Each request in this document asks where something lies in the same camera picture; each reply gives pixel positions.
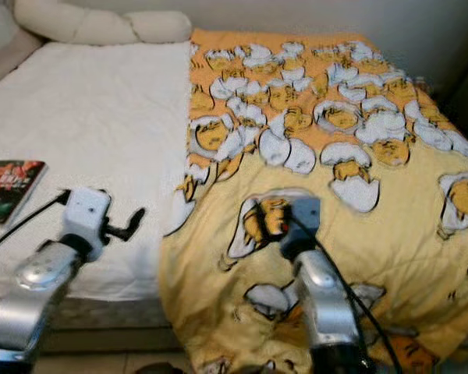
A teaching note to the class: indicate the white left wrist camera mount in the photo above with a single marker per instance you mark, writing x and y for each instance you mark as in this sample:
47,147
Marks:
86,214

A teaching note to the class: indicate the grey patterned bed base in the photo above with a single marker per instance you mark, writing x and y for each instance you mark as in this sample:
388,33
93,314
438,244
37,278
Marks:
125,319

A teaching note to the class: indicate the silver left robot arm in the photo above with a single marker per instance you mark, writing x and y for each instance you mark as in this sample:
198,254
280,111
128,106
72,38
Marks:
31,288

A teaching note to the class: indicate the beige knotted bolster pillow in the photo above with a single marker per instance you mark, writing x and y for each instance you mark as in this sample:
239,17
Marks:
86,22

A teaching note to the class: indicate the white quilted mattress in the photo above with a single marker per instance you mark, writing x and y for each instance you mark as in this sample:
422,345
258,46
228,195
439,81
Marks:
109,117

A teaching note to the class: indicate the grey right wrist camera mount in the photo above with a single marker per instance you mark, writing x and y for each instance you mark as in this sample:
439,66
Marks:
300,214

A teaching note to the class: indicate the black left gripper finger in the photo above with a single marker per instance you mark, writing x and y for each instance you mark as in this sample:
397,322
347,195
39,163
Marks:
137,220

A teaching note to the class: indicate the dark book with red cover art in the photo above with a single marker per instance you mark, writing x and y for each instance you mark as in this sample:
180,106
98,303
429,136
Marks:
12,191

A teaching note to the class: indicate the yellow cartoon egg blanket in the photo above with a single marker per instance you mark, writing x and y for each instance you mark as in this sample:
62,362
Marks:
343,101

